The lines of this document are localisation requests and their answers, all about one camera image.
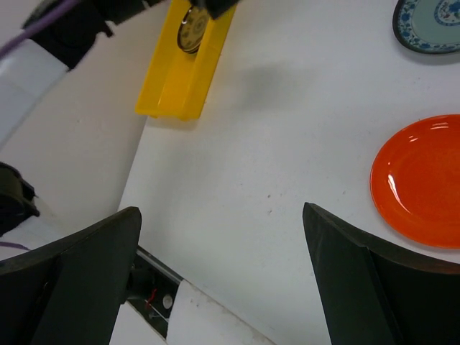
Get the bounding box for yellow plastic bin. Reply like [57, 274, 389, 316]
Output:
[135, 1, 236, 121]

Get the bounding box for blue white patterned plate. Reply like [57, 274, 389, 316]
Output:
[392, 0, 459, 55]

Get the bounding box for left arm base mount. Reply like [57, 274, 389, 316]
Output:
[126, 247, 183, 338]

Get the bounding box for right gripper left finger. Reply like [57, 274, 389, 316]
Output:
[1, 207, 141, 344]

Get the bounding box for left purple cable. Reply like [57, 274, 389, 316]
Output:
[0, 0, 82, 60]

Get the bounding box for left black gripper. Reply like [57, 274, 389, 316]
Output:
[93, 0, 239, 25]

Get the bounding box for yellow patterned plate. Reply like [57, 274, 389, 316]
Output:
[177, 6, 209, 54]

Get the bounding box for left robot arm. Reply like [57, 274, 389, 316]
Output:
[1, 1, 240, 238]

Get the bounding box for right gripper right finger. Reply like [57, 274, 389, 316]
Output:
[303, 203, 459, 344]

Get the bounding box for orange plate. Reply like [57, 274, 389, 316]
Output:
[369, 114, 459, 249]

